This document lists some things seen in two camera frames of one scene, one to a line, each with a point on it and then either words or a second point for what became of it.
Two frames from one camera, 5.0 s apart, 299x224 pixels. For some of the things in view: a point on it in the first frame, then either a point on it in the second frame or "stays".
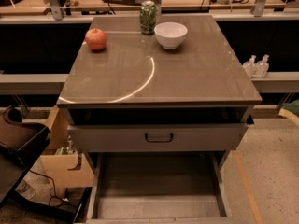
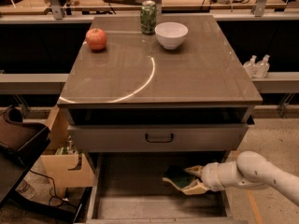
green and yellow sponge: [291, 110] → [177, 176]
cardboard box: [64, 165] stays
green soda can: [148, 16] stays
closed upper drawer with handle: [159, 137] stays
